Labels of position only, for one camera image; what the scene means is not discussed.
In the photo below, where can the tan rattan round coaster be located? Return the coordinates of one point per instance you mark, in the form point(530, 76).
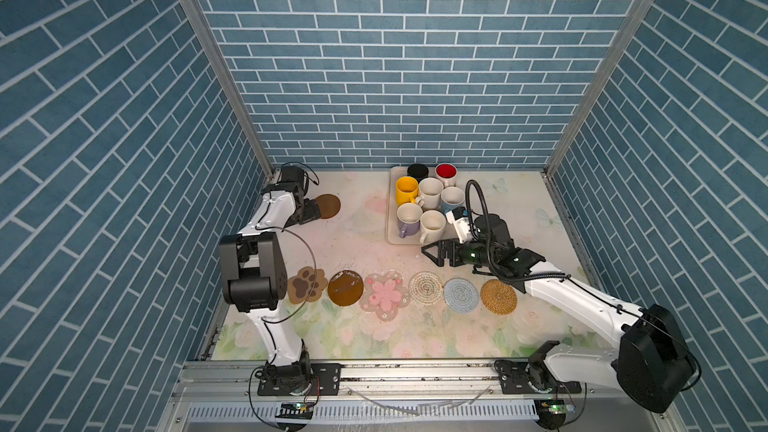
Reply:
point(498, 297)

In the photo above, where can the left circuit board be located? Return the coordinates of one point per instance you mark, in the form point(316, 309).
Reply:
point(293, 416)

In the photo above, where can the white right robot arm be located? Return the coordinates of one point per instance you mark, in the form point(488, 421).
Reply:
point(646, 356)

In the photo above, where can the right circuit board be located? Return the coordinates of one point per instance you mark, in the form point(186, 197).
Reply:
point(552, 413)

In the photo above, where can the black mug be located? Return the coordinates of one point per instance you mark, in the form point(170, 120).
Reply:
point(418, 171)

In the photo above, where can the beige serving tray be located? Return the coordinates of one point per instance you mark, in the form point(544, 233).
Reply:
point(392, 229)

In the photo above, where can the pink flower silicone coaster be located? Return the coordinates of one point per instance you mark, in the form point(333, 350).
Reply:
point(385, 295)

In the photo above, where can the glossy brown scratched coaster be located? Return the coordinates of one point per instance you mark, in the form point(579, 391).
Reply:
point(345, 288)

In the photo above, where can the aluminium corner post left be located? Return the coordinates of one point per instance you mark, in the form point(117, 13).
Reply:
point(210, 47)

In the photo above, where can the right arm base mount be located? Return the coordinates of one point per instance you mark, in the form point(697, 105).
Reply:
point(520, 377)

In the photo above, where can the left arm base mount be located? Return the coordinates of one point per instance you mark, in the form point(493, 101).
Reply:
point(319, 378)

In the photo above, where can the yellow mug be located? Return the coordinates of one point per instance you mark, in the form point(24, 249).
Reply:
point(406, 190)

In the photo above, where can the blue woven round coaster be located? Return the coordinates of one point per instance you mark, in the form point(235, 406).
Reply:
point(460, 295)

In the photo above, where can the blue floral mug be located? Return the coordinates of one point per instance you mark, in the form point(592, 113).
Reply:
point(451, 198)

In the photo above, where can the aluminium corner post right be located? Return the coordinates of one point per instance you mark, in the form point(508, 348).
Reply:
point(621, 41)

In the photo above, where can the white vented strip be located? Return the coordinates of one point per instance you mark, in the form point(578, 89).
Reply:
point(337, 412)

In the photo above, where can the aluminium corner post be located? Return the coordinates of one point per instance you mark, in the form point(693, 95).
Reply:
point(621, 41)
point(210, 47)

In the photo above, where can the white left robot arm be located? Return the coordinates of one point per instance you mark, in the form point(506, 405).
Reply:
point(254, 277)

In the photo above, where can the purple mug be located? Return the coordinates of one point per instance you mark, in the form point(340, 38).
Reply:
point(408, 219)

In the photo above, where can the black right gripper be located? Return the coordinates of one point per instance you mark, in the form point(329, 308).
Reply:
point(453, 249)

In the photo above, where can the matte brown wooden coaster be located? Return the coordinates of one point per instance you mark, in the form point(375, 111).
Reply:
point(329, 205)

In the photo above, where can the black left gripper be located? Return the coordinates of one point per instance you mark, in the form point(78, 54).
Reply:
point(310, 210)

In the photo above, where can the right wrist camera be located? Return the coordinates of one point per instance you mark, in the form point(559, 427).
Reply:
point(459, 219)

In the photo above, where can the white speckled mug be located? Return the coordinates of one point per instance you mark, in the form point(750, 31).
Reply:
point(429, 193)

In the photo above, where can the white mug red inside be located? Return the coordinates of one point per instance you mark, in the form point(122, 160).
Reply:
point(447, 174)

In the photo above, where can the multicolour woven round coaster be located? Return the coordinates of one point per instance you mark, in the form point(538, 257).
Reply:
point(426, 288)

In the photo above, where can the plain white mug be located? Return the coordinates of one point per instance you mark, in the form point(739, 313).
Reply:
point(432, 226)

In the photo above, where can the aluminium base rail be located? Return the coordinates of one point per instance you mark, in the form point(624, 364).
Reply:
point(379, 379)

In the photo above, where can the circuit board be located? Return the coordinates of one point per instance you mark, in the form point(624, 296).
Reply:
point(293, 416)
point(552, 413)

